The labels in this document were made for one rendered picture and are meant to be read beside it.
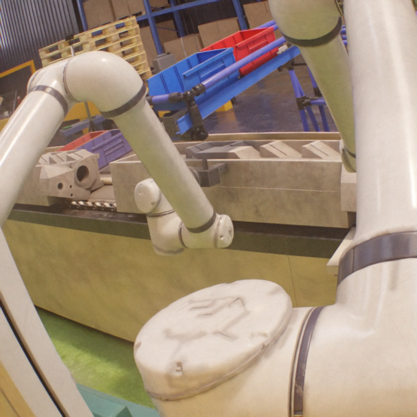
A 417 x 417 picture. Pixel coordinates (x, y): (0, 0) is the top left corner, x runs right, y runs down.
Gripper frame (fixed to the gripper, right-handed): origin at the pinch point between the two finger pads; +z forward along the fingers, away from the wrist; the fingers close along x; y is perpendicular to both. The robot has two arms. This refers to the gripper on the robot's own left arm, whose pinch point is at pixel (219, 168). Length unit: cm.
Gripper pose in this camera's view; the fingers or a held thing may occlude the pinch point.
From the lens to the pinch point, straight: 178.6
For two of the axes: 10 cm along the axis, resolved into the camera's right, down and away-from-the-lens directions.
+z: 6.3, -2.8, 7.3
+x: -7.7, -0.4, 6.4
